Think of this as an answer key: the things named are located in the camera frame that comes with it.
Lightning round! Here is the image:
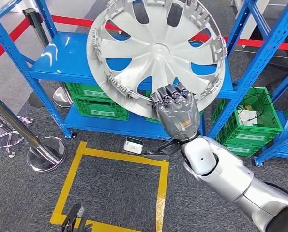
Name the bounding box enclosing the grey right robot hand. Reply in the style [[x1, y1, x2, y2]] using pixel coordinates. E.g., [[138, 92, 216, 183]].
[[150, 82, 201, 142]]

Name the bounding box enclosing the dark left robot hand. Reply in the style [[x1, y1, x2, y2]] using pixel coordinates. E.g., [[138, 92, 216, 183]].
[[61, 217, 94, 232]]

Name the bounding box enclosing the grey plastic wheel hubcap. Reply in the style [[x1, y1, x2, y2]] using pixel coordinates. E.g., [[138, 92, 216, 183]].
[[86, 0, 228, 120]]

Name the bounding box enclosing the blue metal shelf rack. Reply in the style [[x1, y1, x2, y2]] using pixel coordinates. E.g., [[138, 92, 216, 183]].
[[254, 62, 288, 167], [0, 0, 288, 140]]

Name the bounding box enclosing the white paper in crate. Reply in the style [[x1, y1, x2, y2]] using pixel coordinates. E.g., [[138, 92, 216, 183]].
[[237, 110, 257, 127]]

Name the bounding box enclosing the red barrier belt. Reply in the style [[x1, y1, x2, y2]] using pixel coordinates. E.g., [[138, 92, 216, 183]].
[[0, 15, 288, 69]]

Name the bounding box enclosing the stool with chrome base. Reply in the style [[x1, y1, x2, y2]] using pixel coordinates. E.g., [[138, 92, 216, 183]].
[[0, 112, 34, 158]]

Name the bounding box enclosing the dark round stanchion base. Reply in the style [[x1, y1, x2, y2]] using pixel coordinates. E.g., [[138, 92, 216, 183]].
[[28, 86, 56, 109]]

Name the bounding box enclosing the white cabinet panel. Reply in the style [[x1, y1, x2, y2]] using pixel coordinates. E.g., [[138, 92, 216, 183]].
[[234, 0, 270, 49]]

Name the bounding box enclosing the chrome stanchion post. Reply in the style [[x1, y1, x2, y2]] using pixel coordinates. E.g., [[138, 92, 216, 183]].
[[0, 88, 66, 173], [23, 8, 73, 109]]

